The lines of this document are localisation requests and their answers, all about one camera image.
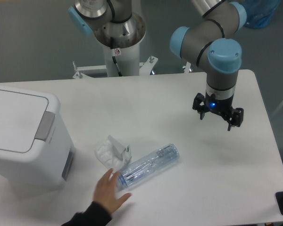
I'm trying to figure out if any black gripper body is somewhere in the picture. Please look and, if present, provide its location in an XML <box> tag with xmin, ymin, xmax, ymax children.
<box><xmin>199</xmin><ymin>93</ymin><xmax>237</xmax><ymax>121</ymax></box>

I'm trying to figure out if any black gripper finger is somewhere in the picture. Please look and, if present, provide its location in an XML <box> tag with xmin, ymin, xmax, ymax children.
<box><xmin>192</xmin><ymin>93</ymin><xmax>206</xmax><ymax>120</ymax></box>
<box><xmin>227</xmin><ymin>108</ymin><xmax>244</xmax><ymax>131</ymax></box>

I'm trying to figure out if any clear plastic bottle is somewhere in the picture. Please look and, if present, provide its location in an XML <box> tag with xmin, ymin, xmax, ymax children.
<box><xmin>117</xmin><ymin>144</ymin><xmax>180</xmax><ymax>191</ymax></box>

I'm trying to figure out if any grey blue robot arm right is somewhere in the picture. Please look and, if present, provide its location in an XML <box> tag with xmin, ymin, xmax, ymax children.
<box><xmin>170</xmin><ymin>0</ymin><xmax>247</xmax><ymax>128</ymax></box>

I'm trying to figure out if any black sleeved forearm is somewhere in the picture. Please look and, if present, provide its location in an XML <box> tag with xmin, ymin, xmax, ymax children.
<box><xmin>62</xmin><ymin>202</ymin><xmax>112</xmax><ymax>226</ymax></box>

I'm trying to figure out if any grey trash can lid button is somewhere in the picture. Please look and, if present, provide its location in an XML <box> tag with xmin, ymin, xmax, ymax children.
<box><xmin>34</xmin><ymin>111</ymin><xmax>55</xmax><ymax>141</ymax></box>

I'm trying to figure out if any white trash can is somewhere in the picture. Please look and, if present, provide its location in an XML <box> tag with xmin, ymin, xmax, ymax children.
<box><xmin>0</xmin><ymin>85</ymin><xmax>75</xmax><ymax>189</ymax></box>

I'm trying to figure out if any person's bare hand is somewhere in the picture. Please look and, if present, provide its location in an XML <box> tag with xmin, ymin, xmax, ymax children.
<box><xmin>92</xmin><ymin>168</ymin><xmax>132</xmax><ymax>215</ymax></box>

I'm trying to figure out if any blue plastic bag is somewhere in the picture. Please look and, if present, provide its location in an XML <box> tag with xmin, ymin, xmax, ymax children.
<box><xmin>241</xmin><ymin>0</ymin><xmax>281</xmax><ymax>29</ymax></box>

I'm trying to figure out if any crumpled white plastic packaging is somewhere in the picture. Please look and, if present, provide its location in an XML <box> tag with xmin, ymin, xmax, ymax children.
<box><xmin>94</xmin><ymin>135</ymin><xmax>132</xmax><ymax>172</ymax></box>

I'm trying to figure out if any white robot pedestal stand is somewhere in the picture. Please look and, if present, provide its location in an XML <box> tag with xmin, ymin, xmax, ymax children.
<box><xmin>69</xmin><ymin>8</ymin><xmax>158</xmax><ymax>79</ymax></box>

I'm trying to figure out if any black cable on pedestal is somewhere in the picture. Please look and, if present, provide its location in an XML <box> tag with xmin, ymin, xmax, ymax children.
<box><xmin>109</xmin><ymin>37</ymin><xmax>123</xmax><ymax>77</ymax></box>

